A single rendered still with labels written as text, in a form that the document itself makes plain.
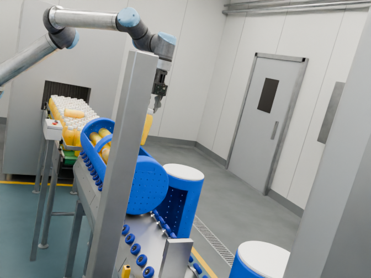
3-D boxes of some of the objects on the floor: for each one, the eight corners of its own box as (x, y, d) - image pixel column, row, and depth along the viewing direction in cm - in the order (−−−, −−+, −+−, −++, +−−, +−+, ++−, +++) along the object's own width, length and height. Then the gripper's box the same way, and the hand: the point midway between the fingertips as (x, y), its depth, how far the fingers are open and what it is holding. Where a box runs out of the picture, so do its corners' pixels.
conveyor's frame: (41, 272, 254) (59, 157, 236) (31, 184, 394) (42, 108, 376) (105, 267, 276) (126, 162, 258) (74, 186, 417) (86, 114, 399)
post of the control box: (30, 261, 263) (48, 136, 243) (29, 258, 266) (48, 135, 246) (35, 261, 264) (54, 137, 244) (35, 257, 268) (54, 135, 248)
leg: (83, 280, 255) (97, 203, 243) (81, 276, 260) (95, 199, 248) (90, 279, 258) (105, 203, 245) (89, 275, 263) (104, 199, 250)
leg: (63, 282, 248) (77, 203, 236) (62, 277, 253) (75, 199, 241) (71, 281, 251) (85, 203, 239) (70, 276, 256) (84, 199, 244)
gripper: (153, 68, 156) (143, 113, 160) (175, 73, 161) (165, 117, 165) (146, 66, 163) (137, 110, 167) (168, 71, 168) (158, 113, 173)
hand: (149, 109), depth 168 cm, fingers closed on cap, 4 cm apart
